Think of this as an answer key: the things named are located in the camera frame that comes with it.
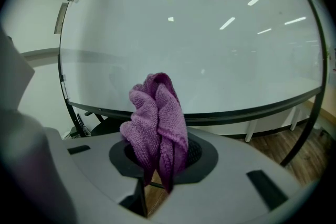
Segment purple cloth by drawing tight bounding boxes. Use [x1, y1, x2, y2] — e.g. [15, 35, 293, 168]
[120, 72, 189, 194]

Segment wooden table white legs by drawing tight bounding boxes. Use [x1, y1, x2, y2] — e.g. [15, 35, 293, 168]
[245, 83, 336, 143]

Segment black office chair with armrest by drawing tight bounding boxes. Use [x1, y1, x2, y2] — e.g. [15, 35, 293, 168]
[84, 110, 132, 137]

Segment large whiteboard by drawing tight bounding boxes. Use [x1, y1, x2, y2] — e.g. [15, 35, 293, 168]
[58, 0, 329, 126]

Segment white marker pen black cap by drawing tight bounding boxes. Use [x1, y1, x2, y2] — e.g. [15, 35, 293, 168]
[59, 74, 70, 100]

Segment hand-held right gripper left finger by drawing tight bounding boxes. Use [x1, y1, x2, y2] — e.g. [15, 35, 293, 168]
[62, 133, 145, 204]

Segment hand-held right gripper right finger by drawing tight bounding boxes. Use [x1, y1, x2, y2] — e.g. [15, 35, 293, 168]
[148, 127, 320, 224]

